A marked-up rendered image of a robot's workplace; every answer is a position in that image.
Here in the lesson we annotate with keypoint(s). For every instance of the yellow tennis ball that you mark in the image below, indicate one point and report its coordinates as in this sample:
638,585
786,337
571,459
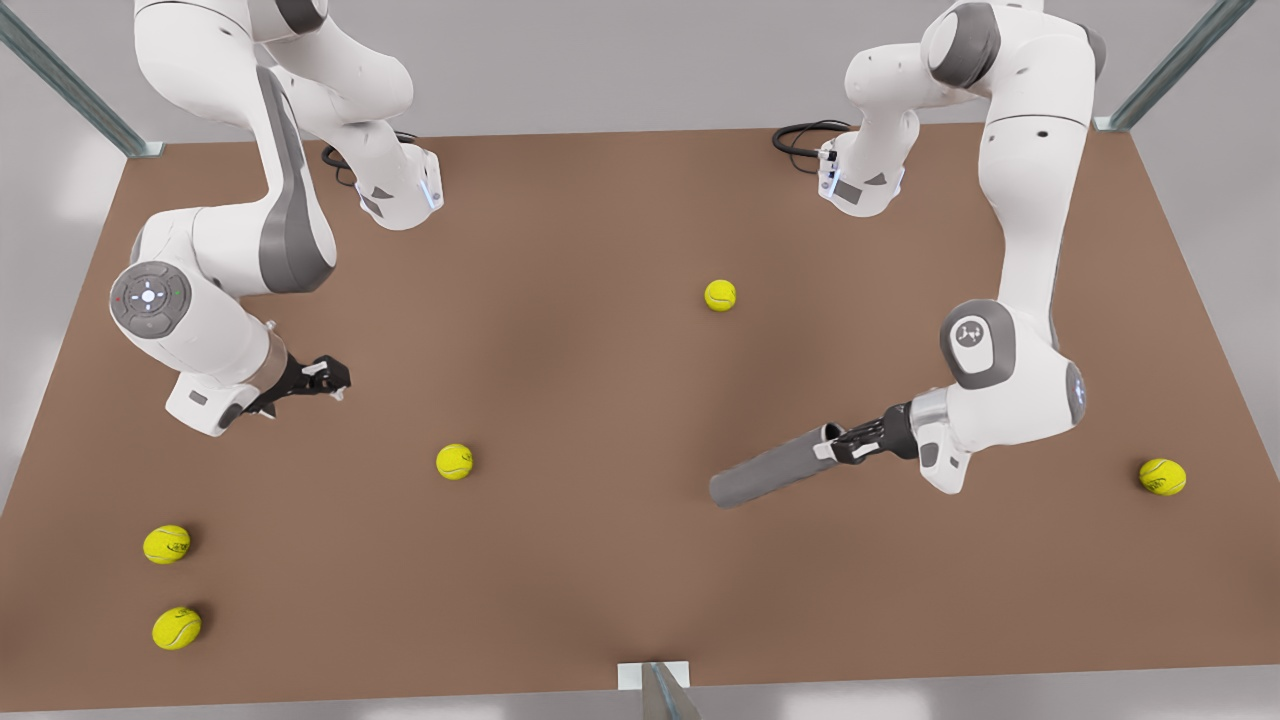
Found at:
166,544
720,295
176,628
1162,476
454,461

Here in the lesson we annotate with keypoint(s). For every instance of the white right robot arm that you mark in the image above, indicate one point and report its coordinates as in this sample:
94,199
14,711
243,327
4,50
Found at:
230,230

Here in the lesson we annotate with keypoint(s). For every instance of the grey tennis tube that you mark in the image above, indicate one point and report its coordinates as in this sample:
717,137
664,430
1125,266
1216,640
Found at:
770,472

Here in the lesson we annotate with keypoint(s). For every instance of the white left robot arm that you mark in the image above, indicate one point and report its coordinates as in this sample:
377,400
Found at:
1020,240

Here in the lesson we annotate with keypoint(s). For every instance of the silver frame post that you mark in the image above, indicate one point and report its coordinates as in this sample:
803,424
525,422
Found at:
660,690
1175,65
70,85

